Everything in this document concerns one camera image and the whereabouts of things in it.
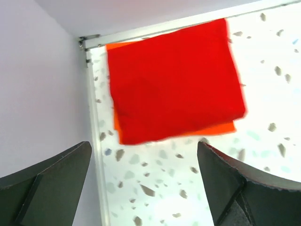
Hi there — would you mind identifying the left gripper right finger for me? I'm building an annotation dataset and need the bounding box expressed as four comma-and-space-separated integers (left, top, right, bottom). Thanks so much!
197, 142, 301, 226

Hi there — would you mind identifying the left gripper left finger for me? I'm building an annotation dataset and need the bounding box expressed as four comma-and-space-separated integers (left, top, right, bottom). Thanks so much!
0, 141, 92, 226

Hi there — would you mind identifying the red t shirt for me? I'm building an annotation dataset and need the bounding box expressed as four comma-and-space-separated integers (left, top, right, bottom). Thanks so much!
106, 18, 246, 145

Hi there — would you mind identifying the folded orange t shirt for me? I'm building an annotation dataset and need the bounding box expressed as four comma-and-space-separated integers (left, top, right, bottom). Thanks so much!
105, 41, 237, 145

